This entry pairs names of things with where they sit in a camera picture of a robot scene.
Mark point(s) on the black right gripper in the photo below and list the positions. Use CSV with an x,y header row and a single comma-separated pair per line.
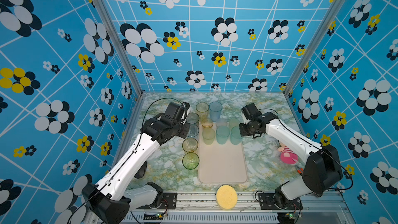
x,y
243,132

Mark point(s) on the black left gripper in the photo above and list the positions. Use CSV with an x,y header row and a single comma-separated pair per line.
x,y
184,133

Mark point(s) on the tall green-teal glass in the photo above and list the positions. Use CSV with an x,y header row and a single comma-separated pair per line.
x,y
235,136

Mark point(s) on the grey-blue glass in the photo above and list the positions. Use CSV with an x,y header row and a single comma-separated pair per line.
x,y
193,131

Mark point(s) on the small clear glass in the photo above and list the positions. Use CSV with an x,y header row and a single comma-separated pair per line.
x,y
221,122

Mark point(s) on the tall teal glass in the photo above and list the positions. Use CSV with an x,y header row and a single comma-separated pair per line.
x,y
222,134

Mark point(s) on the yellow glass column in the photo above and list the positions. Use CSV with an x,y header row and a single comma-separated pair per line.
x,y
190,145

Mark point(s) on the green glass column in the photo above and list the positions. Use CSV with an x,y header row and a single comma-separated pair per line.
x,y
190,161

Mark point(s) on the tall blue glass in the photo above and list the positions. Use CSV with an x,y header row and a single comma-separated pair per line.
x,y
215,109

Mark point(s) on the small amber glass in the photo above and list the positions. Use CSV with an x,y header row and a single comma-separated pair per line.
x,y
207,123

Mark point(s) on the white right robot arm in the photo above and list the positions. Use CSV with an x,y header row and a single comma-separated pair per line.
x,y
322,163

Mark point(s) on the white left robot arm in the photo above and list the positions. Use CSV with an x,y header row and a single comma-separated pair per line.
x,y
106,198

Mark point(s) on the pale pink rectangular tray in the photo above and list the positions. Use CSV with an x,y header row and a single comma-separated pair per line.
x,y
221,164

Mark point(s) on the grey glass rear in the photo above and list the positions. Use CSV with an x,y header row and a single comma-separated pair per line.
x,y
193,119

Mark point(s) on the pink plush doll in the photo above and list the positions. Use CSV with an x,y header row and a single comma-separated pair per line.
x,y
287,156

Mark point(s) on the tall amber glass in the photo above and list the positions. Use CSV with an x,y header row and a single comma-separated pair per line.
x,y
202,109

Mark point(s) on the black computer mouse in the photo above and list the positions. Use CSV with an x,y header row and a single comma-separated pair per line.
x,y
141,172

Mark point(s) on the red black utility knife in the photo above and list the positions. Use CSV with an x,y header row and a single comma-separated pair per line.
x,y
299,170

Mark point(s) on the yellow round sponge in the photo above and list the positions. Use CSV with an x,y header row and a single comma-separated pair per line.
x,y
226,197

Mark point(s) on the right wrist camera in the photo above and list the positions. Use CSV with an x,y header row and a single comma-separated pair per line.
x,y
250,112

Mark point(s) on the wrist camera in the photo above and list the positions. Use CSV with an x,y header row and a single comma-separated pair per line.
x,y
177,112
250,112

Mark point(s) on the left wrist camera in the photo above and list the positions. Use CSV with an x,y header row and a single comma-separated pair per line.
x,y
177,112

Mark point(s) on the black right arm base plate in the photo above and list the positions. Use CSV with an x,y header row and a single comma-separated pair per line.
x,y
272,201

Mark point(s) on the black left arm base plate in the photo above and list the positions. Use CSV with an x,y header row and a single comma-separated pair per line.
x,y
169,201

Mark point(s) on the aluminium front rail frame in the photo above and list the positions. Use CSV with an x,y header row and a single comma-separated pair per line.
x,y
200,207

